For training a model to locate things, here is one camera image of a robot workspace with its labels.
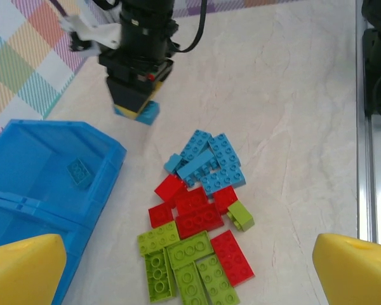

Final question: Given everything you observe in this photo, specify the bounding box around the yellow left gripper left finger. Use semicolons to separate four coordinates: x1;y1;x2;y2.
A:
0;234;67;305

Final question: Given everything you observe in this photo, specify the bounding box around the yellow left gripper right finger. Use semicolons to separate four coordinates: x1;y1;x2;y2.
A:
312;233;381;305

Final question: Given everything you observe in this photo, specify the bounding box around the small blue lego brick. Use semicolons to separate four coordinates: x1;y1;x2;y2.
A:
164;153;190;175

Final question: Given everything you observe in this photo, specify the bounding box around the small red lego brick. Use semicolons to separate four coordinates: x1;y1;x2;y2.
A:
148;202;176;229

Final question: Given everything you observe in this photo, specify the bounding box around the small green lego brick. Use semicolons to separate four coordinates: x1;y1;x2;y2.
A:
226;200;255;233

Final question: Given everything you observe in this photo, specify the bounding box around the black cable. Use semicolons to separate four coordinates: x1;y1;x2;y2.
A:
172;0;208;53

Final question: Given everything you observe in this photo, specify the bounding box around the aluminium rail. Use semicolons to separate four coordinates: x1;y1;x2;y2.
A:
355;0;379;243

